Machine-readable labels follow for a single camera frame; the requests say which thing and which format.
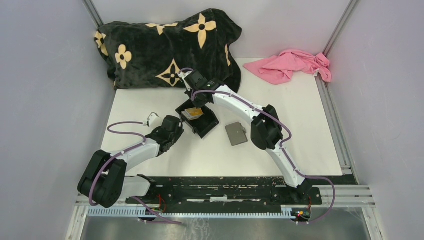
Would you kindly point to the black plastic card box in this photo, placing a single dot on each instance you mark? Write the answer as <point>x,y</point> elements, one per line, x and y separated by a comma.
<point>203,125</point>

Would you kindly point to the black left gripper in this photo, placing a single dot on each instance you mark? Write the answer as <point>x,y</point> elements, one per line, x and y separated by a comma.
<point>178,134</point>

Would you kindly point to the slotted grey cable duct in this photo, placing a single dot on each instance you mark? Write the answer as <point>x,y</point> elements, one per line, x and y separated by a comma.
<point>141,212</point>

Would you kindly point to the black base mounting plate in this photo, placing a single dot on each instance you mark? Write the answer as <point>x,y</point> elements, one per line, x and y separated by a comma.
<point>228,195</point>

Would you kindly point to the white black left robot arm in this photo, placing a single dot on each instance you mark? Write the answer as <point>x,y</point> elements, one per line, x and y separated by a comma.
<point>104,180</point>

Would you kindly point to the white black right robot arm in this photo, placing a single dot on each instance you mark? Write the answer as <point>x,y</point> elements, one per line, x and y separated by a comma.
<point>266,130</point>

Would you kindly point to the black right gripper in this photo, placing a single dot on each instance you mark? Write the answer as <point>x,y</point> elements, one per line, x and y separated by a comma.
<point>199,104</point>

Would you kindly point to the stack of cards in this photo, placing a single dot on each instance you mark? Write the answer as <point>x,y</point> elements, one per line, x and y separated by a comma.
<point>192,113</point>

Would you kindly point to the black floral plush blanket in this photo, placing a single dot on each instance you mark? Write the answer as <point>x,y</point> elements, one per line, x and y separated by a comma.
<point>151,55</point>

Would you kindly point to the pink cloth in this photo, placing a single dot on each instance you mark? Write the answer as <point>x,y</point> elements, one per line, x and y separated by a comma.
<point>279,69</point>

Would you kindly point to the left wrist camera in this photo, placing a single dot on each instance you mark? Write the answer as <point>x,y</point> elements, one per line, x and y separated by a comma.
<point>154,120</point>

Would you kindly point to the grey leather card holder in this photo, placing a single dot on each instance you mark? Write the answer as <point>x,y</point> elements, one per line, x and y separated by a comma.
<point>236,133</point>

